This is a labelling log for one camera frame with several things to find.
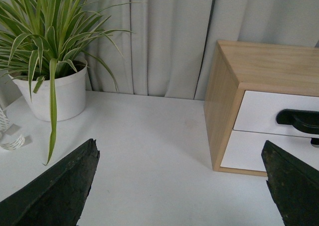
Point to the white plant pot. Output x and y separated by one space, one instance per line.
70 94

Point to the black upper drawer handle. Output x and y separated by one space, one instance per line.
301 120

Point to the wooden drawer cabinet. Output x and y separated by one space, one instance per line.
242 66

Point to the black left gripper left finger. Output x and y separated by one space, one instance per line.
57 196

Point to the green spider plant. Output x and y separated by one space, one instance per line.
41 39

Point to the black lower drawer knob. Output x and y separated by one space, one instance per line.
315 142

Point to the white tape strip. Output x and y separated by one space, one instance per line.
10 139

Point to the white upper drawer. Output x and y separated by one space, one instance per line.
258 112

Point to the white drawer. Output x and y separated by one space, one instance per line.
244 150
258 112

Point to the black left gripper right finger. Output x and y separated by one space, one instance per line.
294 186

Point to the grey curtain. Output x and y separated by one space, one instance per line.
165 48

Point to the white lower drawer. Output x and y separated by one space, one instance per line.
244 150

